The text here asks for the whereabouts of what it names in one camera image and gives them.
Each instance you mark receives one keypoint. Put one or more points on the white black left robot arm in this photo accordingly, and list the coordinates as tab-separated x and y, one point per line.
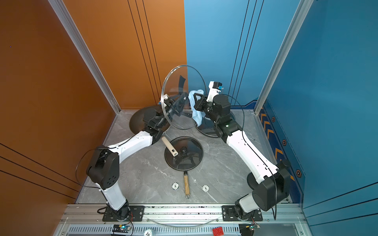
104	167

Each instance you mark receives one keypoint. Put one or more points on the aluminium corner post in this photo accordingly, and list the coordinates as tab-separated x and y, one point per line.
72	30
288	40

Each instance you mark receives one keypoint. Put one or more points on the glass lid with black strap handle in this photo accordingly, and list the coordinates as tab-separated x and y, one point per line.
175	96

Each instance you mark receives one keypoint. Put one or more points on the glass lid on black wok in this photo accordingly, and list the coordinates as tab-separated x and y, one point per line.
209	126

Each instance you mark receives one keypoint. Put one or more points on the green circuit board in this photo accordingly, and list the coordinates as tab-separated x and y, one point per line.
122	230

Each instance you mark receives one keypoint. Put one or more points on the brown pan with cream handle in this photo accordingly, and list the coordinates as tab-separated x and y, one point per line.
151	120

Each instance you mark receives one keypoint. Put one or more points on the aluminium corner post right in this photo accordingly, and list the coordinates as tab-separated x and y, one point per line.
288	40

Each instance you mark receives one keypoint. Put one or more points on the white round marker right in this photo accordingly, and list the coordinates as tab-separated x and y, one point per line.
205	188

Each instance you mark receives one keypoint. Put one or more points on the black pan with wooden handle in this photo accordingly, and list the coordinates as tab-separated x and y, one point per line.
186	177

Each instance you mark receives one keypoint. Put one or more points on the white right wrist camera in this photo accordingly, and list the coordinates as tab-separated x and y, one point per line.
214	89

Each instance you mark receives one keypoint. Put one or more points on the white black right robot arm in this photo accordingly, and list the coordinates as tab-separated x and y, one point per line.
271	182

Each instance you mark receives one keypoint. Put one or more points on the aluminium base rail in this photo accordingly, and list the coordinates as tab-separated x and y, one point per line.
181	213

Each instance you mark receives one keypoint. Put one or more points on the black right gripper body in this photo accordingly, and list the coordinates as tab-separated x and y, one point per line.
207	108

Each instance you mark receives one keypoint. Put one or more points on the red block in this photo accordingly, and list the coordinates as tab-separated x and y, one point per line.
218	231

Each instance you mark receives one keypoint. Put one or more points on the glass lid with black knob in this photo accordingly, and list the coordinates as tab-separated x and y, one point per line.
190	154

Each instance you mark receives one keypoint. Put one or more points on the white round marker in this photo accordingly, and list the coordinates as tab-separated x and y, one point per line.
205	188
175	186

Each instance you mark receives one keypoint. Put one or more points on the aluminium corner post left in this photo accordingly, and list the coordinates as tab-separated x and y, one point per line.
72	30

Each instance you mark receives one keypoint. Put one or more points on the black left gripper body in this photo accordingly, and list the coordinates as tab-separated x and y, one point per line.
169	109

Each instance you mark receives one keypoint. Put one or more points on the white round marker left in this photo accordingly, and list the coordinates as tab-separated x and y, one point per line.
175	186

